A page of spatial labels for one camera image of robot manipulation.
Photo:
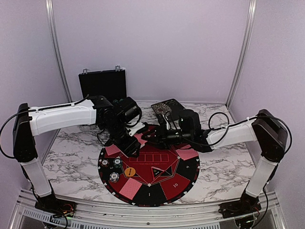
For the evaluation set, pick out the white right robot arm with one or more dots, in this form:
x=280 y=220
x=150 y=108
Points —
x=272 y=134

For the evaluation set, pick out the black floral square plate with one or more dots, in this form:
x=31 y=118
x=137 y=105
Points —
x=170 y=108

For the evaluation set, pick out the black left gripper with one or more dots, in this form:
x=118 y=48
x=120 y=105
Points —
x=128 y=148

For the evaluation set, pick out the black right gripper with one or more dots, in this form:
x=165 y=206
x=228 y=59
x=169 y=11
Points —
x=161 y=138

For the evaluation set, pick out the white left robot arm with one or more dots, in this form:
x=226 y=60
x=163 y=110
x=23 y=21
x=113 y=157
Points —
x=91 y=110

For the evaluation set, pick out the green 50 chips seat three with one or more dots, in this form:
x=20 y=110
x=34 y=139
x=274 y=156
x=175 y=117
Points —
x=117 y=163

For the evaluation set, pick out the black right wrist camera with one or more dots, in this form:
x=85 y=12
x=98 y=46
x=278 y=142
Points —
x=189 y=122

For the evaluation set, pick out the aluminium front rail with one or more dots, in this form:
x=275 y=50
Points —
x=103 y=215

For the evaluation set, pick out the right aluminium corner post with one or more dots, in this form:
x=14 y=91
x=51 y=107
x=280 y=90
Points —
x=243 y=52

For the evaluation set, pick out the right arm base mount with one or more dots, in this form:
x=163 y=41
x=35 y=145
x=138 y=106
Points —
x=237 y=208

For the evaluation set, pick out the round red black poker mat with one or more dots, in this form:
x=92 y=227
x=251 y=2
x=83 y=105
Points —
x=165 y=177

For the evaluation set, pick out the red cards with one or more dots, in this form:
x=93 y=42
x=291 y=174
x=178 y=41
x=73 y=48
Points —
x=186 y=154
x=113 y=149
x=130 y=188

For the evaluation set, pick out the aluminium corner post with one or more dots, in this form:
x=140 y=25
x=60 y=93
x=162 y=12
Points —
x=56 y=48
x=243 y=52

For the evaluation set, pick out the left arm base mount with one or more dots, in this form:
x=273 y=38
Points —
x=62 y=207

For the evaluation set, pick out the grey 10 chips seat two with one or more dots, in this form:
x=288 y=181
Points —
x=114 y=177

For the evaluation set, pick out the black poker chip case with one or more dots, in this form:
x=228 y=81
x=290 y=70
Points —
x=108 y=83

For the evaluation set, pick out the red playing card deck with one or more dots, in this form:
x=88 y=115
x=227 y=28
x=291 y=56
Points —
x=140 y=140

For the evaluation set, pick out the orange big blind button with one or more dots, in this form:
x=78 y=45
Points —
x=130 y=172

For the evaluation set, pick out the left aluminium corner post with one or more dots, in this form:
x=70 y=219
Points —
x=56 y=48

